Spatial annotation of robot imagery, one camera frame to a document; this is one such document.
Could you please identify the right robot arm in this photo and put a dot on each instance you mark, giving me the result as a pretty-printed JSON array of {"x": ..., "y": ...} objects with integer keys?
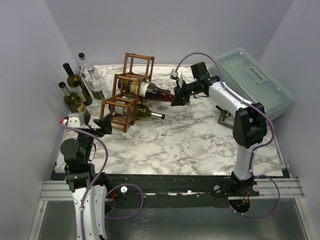
[{"x": 249, "y": 126}]

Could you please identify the black front mounting rail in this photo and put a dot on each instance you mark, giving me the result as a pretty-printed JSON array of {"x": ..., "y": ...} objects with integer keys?
[{"x": 178, "y": 191}]

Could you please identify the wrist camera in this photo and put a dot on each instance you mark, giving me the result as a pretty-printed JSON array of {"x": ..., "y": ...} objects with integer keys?
[
  {"x": 179, "y": 79},
  {"x": 73, "y": 120}
]

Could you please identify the translucent green plastic toolbox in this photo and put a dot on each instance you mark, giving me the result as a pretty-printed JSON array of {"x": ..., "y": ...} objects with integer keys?
[{"x": 245, "y": 76}]

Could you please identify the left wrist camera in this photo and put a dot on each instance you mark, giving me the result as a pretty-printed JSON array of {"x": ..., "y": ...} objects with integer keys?
[{"x": 73, "y": 120}]

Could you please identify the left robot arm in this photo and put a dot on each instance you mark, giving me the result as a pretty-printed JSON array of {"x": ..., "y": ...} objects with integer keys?
[{"x": 88, "y": 188}]

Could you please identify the brown wooden wine rack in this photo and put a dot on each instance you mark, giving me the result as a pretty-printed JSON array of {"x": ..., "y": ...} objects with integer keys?
[{"x": 123, "y": 104}]

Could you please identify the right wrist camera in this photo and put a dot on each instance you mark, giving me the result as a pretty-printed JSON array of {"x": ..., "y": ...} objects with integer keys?
[{"x": 179, "y": 79}]

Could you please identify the clear wine bottle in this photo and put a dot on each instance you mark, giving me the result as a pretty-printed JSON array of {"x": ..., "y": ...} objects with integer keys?
[{"x": 86, "y": 67}]

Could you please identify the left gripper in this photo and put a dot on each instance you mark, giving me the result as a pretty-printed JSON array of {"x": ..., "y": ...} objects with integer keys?
[{"x": 105, "y": 124}]

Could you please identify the green bottle white label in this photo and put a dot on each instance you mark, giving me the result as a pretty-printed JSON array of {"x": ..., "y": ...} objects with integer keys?
[{"x": 77, "y": 85}]

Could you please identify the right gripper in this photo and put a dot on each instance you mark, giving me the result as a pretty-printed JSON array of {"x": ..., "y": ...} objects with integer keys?
[{"x": 182, "y": 90}]

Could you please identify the dark metal crank tool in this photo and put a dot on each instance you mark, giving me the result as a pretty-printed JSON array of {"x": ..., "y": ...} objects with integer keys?
[{"x": 223, "y": 115}]

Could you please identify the dark bottle gold foil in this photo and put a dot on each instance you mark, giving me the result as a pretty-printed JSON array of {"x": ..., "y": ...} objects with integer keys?
[{"x": 148, "y": 91}]

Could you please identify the clear bottle dark label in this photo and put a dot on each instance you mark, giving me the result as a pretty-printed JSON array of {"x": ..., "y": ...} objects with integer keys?
[{"x": 96, "y": 84}]

